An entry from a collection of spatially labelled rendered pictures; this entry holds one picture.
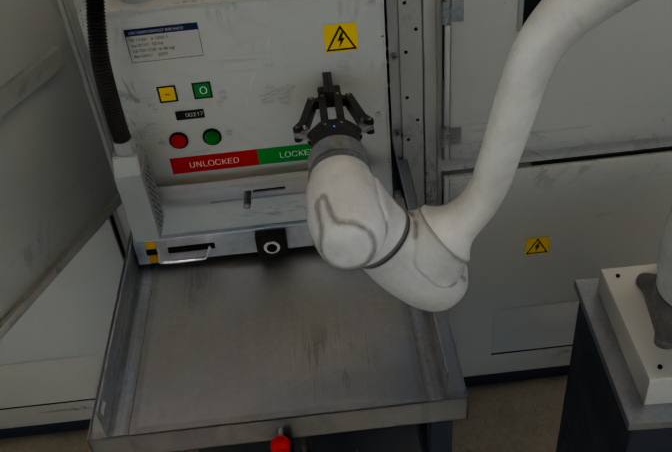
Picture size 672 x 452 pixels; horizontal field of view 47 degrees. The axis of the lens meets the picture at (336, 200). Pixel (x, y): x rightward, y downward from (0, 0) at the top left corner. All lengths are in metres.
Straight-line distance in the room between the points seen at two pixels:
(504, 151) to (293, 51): 0.45
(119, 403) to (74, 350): 0.84
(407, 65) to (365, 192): 0.70
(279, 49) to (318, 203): 0.39
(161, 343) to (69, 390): 0.92
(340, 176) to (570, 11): 0.35
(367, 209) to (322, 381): 0.44
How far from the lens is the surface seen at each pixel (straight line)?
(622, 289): 1.58
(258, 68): 1.35
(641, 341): 1.49
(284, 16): 1.31
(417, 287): 1.10
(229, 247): 1.56
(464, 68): 1.69
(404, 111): 1.74
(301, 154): 1.44
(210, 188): 1.44
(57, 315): 2.14
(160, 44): 1.34
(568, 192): 1.95
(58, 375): 2.32
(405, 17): 1.63
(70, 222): 1.74
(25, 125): 1.60
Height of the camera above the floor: 1.89
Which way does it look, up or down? 38 degrees down
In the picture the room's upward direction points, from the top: 6 degrees counter-clockwise
